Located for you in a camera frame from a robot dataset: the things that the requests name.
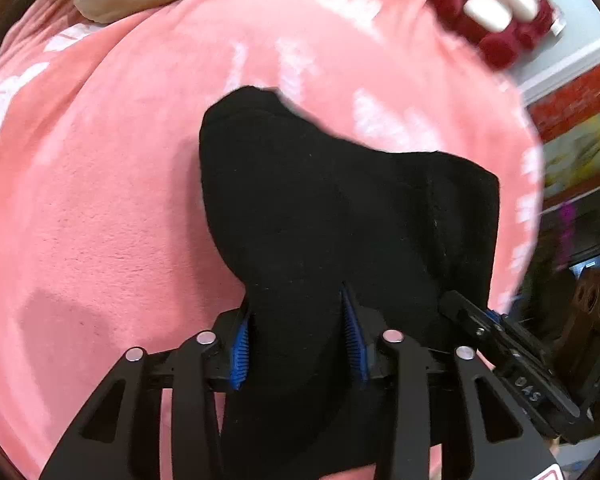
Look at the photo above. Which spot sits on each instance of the red wall picture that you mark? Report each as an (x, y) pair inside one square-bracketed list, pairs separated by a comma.
[(575, 105)]

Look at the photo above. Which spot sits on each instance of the red and white plush bear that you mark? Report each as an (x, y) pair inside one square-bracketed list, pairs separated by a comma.
[(500, 10)]

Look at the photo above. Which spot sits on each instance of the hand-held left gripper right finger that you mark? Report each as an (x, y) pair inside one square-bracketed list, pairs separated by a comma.
[(356, 347)]

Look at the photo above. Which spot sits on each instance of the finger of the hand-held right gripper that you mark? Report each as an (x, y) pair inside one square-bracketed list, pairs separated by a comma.
[(467, 312)]

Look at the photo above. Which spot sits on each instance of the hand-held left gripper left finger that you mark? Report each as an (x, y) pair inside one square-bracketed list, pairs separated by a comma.
[(238, 357)]

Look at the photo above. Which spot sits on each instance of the pink printed blanket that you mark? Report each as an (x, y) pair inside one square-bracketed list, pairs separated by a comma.
[(105, 185)]

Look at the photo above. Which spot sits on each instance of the brown wooden block with holes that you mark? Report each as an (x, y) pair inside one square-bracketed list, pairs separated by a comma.
[(592, 302)]

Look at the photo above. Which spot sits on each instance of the purple flowers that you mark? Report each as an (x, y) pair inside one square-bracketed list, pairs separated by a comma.
[(565, 230)]

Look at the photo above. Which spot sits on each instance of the black small garment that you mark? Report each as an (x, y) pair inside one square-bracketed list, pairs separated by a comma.
[(340, 220)]

